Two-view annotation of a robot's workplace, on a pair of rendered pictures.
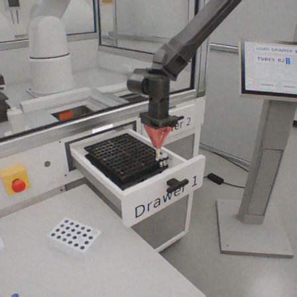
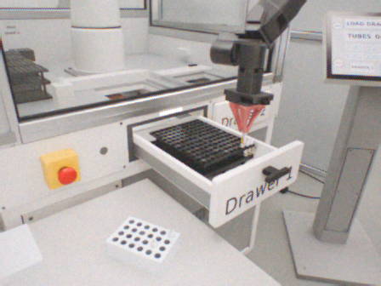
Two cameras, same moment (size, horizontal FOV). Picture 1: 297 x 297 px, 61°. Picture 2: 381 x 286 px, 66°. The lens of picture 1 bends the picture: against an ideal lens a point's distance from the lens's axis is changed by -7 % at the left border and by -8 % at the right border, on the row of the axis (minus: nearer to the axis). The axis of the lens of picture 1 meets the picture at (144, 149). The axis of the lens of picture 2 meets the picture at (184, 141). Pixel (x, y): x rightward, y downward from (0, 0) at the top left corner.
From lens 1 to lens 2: 0.16 m
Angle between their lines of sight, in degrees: 4
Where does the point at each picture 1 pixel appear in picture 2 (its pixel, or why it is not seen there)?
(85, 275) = not seen: outside the picture
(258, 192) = (341, 202)
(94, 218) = (164, 219)
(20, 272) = not seen: outside the picture
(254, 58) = (344, 36)
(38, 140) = (95, 118)
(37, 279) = not seen: outside the picture
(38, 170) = (92, 157)
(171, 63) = (270, 23)
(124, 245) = (209, 253)
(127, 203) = (219, 194)
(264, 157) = (349, 158)
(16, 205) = (58, 204)
